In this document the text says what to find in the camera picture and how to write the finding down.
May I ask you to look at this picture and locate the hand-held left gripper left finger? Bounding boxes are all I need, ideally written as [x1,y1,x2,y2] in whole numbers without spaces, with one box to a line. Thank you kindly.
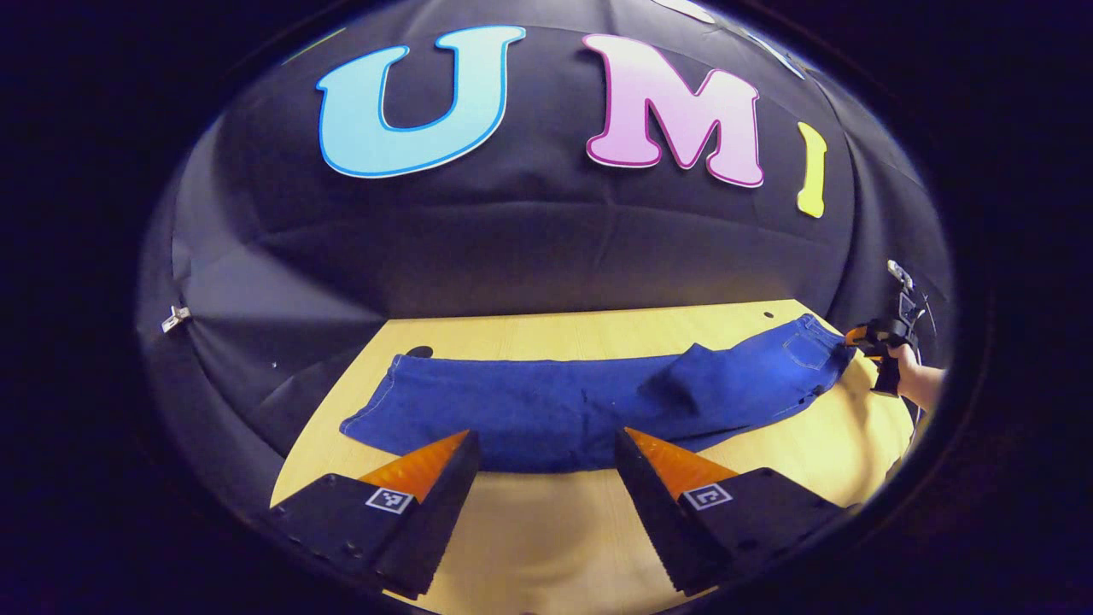
[265,429,483,600]

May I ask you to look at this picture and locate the blue denim jeans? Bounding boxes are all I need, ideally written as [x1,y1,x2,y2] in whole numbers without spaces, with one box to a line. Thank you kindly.
[340,313,857,474]

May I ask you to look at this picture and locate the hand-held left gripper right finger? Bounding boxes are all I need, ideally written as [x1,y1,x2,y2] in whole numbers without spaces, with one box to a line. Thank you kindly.
[613,426,848,598]

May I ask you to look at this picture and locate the black backdrop cloth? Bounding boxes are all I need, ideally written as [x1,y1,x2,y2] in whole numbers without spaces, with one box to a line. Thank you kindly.
[137,0,956,513]

